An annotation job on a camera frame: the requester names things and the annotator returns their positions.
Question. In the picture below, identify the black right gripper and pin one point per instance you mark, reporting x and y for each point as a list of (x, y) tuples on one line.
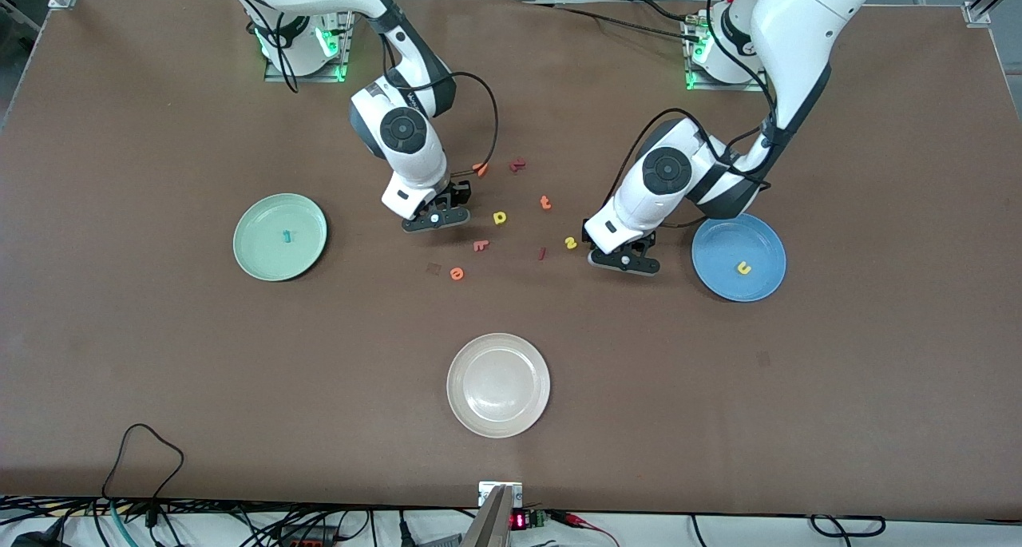
[(457, 192)]

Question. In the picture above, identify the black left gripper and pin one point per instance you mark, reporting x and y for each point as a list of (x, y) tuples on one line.
[(643, 245)]

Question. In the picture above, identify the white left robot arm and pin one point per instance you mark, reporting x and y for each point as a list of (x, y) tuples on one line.
[(667, 172)]

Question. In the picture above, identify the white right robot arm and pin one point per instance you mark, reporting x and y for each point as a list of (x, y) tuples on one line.
[(407, 140)]

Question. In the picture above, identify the blue round plate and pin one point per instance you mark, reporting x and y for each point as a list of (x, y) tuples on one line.
[(718, 251)]

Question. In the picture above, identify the cream white round plate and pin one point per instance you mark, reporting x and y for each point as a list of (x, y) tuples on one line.
[(499, 385)]

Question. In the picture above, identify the pale green round plate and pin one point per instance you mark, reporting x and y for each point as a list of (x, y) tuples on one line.
[(271, 251)]

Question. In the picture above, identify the red clip lead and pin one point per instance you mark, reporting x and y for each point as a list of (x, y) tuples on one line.
[(579, 521)]

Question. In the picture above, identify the green terminal block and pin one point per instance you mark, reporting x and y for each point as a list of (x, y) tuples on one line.
[(536, 519)]

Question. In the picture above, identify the black power plug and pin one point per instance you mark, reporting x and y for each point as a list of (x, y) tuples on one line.
[(36, 539)]

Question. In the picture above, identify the left arm wrist camera box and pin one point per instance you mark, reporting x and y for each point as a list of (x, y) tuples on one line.
[(624, 263)]

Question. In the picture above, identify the arm wrist camera box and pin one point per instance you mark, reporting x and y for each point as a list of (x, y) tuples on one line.
[(624, 263), (435, 220)]

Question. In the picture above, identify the right arm wrist camera box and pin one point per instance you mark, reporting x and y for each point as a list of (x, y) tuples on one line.
[(435, 220)]

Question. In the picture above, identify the right arm aluminium base mount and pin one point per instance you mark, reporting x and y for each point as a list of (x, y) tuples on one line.
[(339, 52)]

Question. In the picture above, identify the left arm aluminium base mount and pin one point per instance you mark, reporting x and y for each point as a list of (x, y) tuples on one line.
[(695, 52)]

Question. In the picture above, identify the silver mount bracket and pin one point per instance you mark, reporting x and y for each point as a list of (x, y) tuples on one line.
[(485, 493)]

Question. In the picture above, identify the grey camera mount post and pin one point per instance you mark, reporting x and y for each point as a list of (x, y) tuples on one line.
[(495, 523)]

